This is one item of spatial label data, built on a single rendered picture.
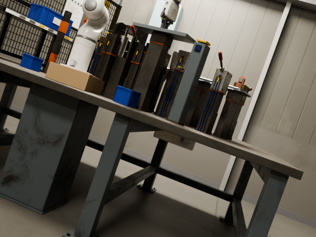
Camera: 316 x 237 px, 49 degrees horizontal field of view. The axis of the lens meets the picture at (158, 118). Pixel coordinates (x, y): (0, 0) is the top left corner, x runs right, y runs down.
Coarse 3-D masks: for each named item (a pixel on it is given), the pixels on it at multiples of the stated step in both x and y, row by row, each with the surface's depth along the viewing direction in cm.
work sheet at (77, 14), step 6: (66, 0) 288; (72, 0) 293; (78, 0) 298; (66, 6) 290; (72, 6) 295; (78, 6) 300; (72, 12) 297; (78, 12) 302; (72, 18) 299; (78, 18) 304; (72, 24) 301; (78, 24) 306
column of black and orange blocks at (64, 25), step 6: (66, 12) 262; (66, 18) 262; (60, 24) 263; (66, 24) 263; (60, 30) 262; (66, 30) 265; (60, 36) 262; (54, 42) 263; (60, 42) 264; (54, 48) 263; (60, 48) 266; (54, 54) 263; (48, 60) 264; (54, 60) 265
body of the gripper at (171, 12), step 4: (168, 0) 194; (172, 0) 193; (164, 4) 195; (168, 4) 193; (172, 4) 194; (176, 4) 196; (164, 8) 195; (168, 8) 193; (172, 8) 195; (176, 8) 197; (168, 12) 193; (172, 12) 196; (176, 12) 199; (168, 16) 194; (172, 16) 197; (176, 16) 200; (172, 20) 198
